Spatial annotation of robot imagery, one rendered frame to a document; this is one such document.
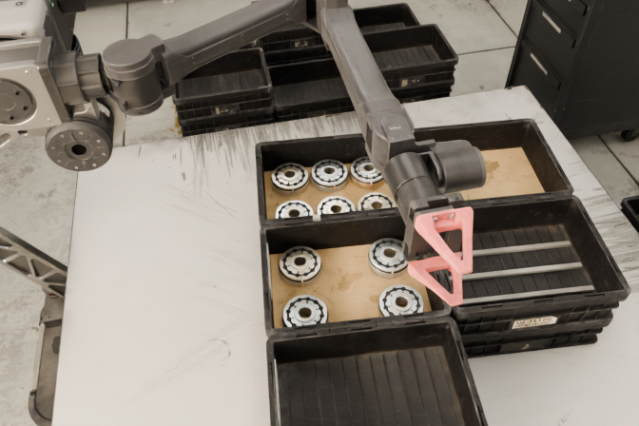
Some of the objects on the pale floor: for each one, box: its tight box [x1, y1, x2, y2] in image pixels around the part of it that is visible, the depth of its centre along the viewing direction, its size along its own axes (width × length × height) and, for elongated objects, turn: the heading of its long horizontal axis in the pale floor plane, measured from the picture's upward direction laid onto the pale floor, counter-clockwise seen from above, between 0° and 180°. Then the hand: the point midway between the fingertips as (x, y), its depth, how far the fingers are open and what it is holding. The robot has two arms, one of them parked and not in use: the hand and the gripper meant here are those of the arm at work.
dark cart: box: [505, 0, 639, 142], centre depth 272 cm, size 60×45×90 cm
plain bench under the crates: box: [51, 86, 639, 426], centre depth 176 cm, size 160×160×70 cm
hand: (458, 283), depth 66 cm, fingers open, 6 cm apart
